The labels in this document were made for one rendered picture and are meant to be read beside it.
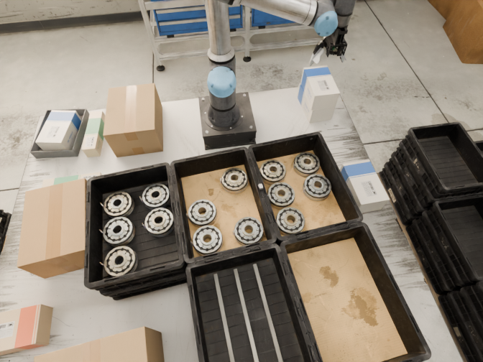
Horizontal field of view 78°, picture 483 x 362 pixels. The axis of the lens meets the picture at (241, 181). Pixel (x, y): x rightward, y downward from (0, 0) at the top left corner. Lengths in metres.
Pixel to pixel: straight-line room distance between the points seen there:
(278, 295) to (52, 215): 0.85
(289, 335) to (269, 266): 0.21
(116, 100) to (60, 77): 1.86
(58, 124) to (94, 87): 1.50
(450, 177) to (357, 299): 1.05
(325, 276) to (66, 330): 0.90
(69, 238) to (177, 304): 0.44
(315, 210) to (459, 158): 1.10
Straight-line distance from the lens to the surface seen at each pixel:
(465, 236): 1.92
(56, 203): 1.30
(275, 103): 1.64
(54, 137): 1.61
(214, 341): 1.01
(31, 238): 1.28
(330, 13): 1.13
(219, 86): 1.25
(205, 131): 1.37
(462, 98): 3.28
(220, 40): 1.29
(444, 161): 1.98
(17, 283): 1.44
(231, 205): 1.13
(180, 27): 2.88
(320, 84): 1.51
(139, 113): 1.44
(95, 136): 1.57
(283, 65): 3.05
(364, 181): 1.32
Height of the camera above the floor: 1.84
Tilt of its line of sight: 59 degrees down
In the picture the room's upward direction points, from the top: 1 degrees counter-clockwise
